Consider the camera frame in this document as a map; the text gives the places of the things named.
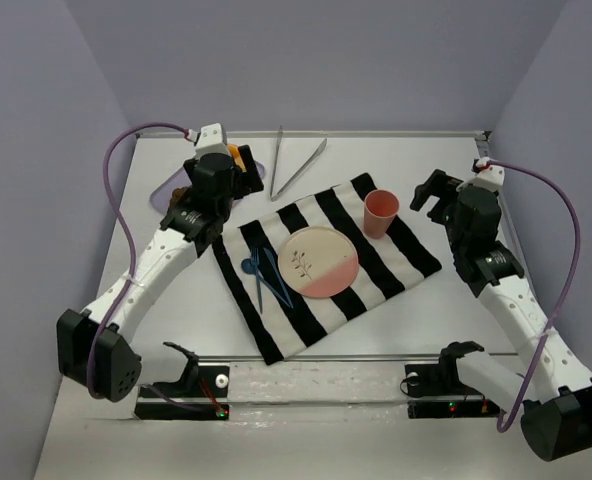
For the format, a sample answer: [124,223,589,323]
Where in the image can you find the metal tongs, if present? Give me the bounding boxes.
[269,125,328,202]

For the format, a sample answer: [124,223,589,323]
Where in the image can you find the lavender tray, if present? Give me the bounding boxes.
[150,154,265,213]

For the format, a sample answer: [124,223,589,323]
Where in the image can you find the blue plastic fork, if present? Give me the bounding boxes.
[250,247,263,313]

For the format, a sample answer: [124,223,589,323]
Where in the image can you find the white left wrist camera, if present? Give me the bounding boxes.
[185,123,229,159]

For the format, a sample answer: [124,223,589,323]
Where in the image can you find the blue plastic spoon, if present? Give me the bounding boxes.
[241,258,286,303]

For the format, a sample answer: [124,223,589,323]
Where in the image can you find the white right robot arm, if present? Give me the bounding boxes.
[403,166,592,461]

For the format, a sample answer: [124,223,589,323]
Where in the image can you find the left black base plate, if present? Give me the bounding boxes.
[133,363,230,421]

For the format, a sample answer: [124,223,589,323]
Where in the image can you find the purple cable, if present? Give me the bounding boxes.
[86,121,189,399]
[493,159,577,433]

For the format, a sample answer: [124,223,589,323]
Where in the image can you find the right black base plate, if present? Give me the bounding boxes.
[399,363,499,420]

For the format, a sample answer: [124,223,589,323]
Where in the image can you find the blue plastic knife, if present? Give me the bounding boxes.
[263,247,293,308]

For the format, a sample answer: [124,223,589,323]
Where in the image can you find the pink cup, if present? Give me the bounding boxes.
[363,190,400,239]

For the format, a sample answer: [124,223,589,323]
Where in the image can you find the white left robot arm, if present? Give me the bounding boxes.
[56,145,264,402]

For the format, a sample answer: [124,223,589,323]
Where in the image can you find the cream pink round plate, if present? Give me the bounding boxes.
[277,226,360,299]

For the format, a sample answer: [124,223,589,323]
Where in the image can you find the black white striped cloth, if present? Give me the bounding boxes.
[212,173,442,365]

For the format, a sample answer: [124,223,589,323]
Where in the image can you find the orange bun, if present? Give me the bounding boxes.
[227,144,244,169]

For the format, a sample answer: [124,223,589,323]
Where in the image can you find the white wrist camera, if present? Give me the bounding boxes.
[471,157,505,192]
[185,123,229,159]

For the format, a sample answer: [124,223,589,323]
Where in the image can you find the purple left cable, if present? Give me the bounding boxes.
[86,121,189,399]

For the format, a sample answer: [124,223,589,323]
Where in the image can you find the brown cookie bread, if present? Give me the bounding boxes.
[169,186,189,207]

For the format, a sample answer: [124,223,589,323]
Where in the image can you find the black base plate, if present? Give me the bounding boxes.
[133,363,230,421]
[399,363,499,420]

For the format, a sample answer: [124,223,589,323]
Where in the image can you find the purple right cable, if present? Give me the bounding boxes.
[493,159,577,433]

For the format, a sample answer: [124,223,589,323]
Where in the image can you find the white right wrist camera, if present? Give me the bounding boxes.
[471,157,505,192]

